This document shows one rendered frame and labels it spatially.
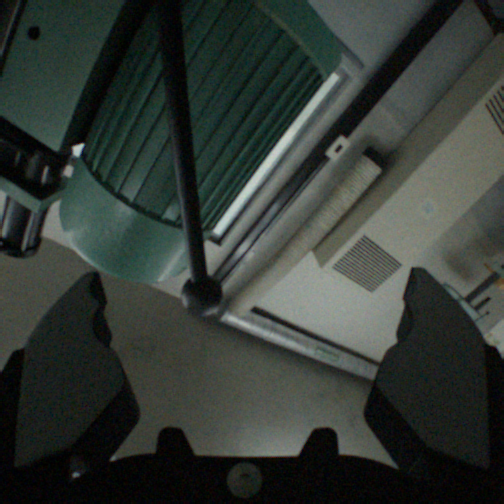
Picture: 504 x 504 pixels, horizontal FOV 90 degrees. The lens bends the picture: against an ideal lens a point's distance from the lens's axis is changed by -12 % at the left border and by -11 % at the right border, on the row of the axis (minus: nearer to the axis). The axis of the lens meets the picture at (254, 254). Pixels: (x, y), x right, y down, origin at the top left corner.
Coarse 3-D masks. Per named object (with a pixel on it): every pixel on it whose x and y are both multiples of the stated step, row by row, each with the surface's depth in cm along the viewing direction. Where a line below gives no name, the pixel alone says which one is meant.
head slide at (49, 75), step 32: (32, 0) 18; (64, 0) 18; (96, 0) 18; (128, 0) 19; (32, 32) 19; (64, 32) 19; (96, 32) 20; (128, 32) 22; (32, 64) 21; (64, 64) 21; (96, 64) 21; (0, 96) 22; (32, 96) 22; (64, 96) 22; (96, 96) 25; (32, 128) 23; (64, 128) 23
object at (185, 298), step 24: (168, 0) 13; (168, 24) 14; (168, 48) 14; (168, 72) 15; (168, 96) 16; (168, 120) 17; (192, 144) 17; (192, 168) 18; (192, 192) 19; (192, 216) 19; (192, 240) 20; (192, 264) 21; (192, 288) 22; (216, 288) 22; (192, 312) 22
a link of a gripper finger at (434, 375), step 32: (416, 288) 10; (416, 320) 8; (448, 320) 8; (416, 352) 7; (448, 352) 7; (480, 352) 7; (384, 384) 6; (416, 384) 6; (448, 384) 6; (480, 384) 6; (384, 416) 6; (416, 416) 6; (448, 416) 5; (480, 416) 5; (384, 448) 6; (416, 448) 5; (448, 448) 5; (480, 448) 5
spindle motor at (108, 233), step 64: (192, 0) 19; (256, 0) 18; (128, 64) 22; (192, 64) 20; (256, 64) 20; (320, 64) 22; (128, 128) 22; (192, 128) 22; (256, 128) 24; (64, 192) 29; (128, 192) 25; (128, 256) 28
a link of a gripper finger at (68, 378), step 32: (96, 288) 11; (64, 320) 8; (96, 320) 9; (32, 352) 7; (64, 352) 7; (96, 352) 7; (32, 384) 6; (64, 384) 6; (96, 384) 6; (128, 384) 7; (32, 416) 6; (64, 416) 6; (96, 416) 6; (128, 416) 7; (32, 448) 5; (64, 448) 5; (96, 448) 6
